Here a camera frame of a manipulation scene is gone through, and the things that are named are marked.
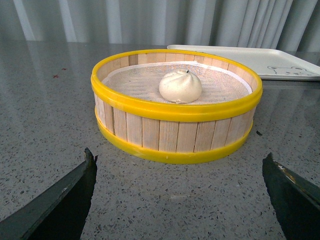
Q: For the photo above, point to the white bear-print tray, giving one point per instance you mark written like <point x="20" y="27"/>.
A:
<point x="269" y="64"/>

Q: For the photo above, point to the white steamed bun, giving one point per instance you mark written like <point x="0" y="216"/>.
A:
<point x="180" y="87"/>

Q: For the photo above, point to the white steamer liner cloth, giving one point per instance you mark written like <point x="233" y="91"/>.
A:
<point x="142" y="82"/>

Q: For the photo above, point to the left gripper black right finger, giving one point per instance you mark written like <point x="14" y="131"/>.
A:
<point x="296" y="201"/>

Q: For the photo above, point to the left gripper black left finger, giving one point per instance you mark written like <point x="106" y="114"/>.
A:
<point x="60" y="212"/>

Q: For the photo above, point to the yellow-rimmed wooden steamer basket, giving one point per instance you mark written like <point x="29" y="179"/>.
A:
<point x="167" y="132"/>

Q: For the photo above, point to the white corrugated curtain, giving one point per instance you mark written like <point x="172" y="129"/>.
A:
<point x="287" y="25"/>

